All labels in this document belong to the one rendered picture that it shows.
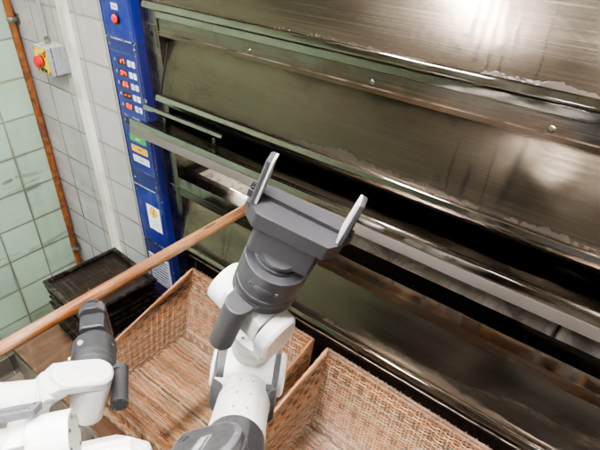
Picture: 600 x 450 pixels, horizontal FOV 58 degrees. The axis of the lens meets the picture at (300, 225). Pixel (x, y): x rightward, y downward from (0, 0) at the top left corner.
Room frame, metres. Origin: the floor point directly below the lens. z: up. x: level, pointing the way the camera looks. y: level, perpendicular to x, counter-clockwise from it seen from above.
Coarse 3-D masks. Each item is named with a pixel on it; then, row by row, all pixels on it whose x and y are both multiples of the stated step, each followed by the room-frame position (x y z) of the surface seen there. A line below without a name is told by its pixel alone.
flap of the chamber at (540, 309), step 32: (160, 128) 1.46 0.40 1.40; (192, 160) 1.28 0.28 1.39; (256, 160) 1.27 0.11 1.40; (288, 160) 1.29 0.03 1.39; (320, 192) 1.09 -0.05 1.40; (352, 192) 1.11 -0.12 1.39; (384, 192) 1.12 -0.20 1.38; (416, 224) 0.97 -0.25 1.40; (448, 224) 0.98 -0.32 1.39; (416, 256) 0.85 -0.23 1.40; (480, 256) 0.85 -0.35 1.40; (512, 256) 0.86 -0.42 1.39; (544, 256) 0.87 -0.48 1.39; (480, 288) 0.77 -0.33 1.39; (576, 288) 0.76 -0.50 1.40; (576, 320) 0.66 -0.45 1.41
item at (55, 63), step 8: (40, 48) 1.91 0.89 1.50; (48, 48) 1.89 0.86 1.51; (56, 48) 1.91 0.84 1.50; (64, 48) 1.93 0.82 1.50; (48, 56) 1.89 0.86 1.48; (56, 56) 1.91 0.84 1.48; (64, 56) 1.93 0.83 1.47; (48, 64) 1.89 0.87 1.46; (56, 64) 1.90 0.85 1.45; (64, 64) 1.92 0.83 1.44; (48, 72) 1.90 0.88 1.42; (56, 72) 1.89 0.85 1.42; (64, 72) 1.92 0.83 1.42
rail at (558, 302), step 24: (192, 144) 1.29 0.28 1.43; (240, 168) 1.17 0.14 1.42; (288, 192) 1.07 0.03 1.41; (312, 192) 1.05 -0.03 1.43; (360, 216) 0.95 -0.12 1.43; (408, 240) 0.87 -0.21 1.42; (456, 264) 0.80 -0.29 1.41; (480, 264) 0.78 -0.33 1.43; (528, 288) 0.72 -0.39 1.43; (576, 312) 0.67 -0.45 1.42
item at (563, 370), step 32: (192, 192) 1.54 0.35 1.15; (224, 192) 1.48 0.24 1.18; (352, 256) 1.14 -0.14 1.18; (416, 288) 1.01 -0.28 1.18; (448, 320) 0.94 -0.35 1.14; (480, 320) 0.91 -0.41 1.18; (512, 320) 0.91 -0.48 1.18; (512, 352) 0.85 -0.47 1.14; (544, 352) 0.81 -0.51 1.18; (576, 352) 0.81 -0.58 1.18
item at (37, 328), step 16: (240, 208) 1.34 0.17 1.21; (208, 224) 1.25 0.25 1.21; (224, 224) 1.27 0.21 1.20; (192, 240) 1.19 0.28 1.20; (160, 256) 1.11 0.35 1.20; (128, 272) 1.04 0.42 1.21; (144, 272) 1.07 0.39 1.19; (96, 288) 0.98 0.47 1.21; (112, 288) 1.00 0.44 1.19; (64, 304) 0.93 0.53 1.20; (80, 304) 0.94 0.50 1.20; (48, 320) 0.88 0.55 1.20; (16, 336) 0.83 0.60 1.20; (32, 336) 0.85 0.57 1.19; (0, 352) 0.80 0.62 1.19
